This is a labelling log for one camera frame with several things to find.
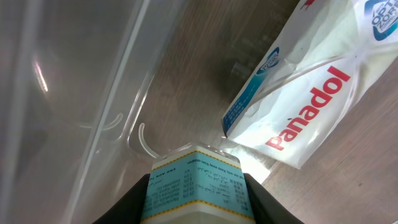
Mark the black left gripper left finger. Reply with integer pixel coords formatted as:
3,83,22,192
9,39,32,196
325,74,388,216
93,174,150,224

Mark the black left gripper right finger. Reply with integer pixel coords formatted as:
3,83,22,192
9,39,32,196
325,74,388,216
244,173,303,224

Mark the gold-lidded balm jar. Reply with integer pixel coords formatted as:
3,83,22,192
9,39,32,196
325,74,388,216
141,143,255,224

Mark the white Panadol medicine box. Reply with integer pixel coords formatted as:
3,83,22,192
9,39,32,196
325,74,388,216
222,0,397,168

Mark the clear plastic container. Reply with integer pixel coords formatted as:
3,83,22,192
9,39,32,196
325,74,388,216
0,0,398,224

